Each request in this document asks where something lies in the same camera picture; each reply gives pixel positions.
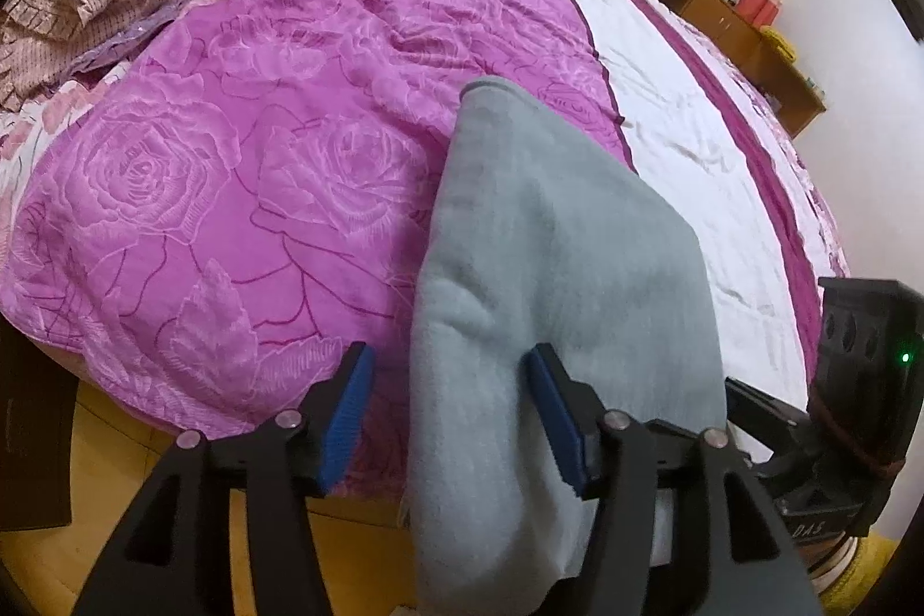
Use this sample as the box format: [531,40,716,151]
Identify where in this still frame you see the grey pants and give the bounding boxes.
[407,77,725,614]

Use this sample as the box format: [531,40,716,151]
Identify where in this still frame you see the dark brown bedside furniture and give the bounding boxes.
[0,320,79,532]

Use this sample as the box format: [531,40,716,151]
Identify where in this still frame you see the purple white floral bedspread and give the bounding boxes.
[2,0,847,495]

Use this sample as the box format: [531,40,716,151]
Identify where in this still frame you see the yellow object on cabinet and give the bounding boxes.
[759,25,797,64]

